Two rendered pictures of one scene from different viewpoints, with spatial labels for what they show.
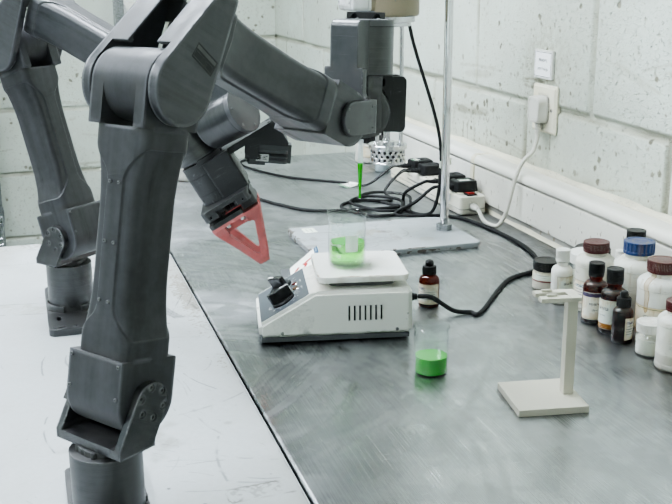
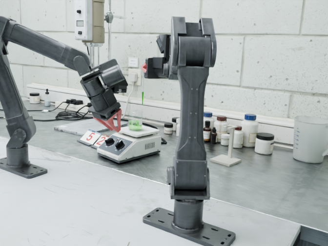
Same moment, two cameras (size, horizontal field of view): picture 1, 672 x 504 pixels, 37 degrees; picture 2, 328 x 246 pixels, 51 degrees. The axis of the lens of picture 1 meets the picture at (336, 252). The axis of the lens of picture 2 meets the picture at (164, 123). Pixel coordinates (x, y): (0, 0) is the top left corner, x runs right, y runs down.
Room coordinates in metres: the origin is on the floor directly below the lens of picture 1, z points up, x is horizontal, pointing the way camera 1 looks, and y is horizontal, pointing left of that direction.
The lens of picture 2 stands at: (0.33, 0.68, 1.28)
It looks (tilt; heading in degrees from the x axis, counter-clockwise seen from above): 13 degrees down; 320
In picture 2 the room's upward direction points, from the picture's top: 2 degrees clockwise
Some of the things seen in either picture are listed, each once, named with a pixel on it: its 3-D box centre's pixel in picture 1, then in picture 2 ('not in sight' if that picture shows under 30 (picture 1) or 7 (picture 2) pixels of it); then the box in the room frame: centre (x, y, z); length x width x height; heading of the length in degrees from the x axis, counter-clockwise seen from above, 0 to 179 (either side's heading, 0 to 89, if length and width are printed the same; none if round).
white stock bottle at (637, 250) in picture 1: (636, 281); (206, 125); (1.32, -0.41, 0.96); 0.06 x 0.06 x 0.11
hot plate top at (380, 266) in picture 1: (357, 266); (137, 130); (1.31, -0.03, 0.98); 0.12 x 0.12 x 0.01; 6
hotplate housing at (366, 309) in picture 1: (339, 297); (132, 143); (1.31, 0.00, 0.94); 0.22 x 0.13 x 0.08; 96
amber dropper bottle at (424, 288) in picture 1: (429, 282); not in sight; (1.39, -0.13, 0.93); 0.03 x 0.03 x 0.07
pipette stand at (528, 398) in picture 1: (544, 346); (227, 143); (1.06, -0.23, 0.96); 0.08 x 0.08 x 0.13; 8
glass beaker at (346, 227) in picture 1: (345, 237); (134, 120); (1.31, -0.01, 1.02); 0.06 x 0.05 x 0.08; 43
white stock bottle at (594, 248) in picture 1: (594, 275); not in sight; (1.37, -0.37, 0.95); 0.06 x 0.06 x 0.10
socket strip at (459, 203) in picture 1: (434, 184); (81, 107); (2.13, -0.21, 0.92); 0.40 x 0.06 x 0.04; 17
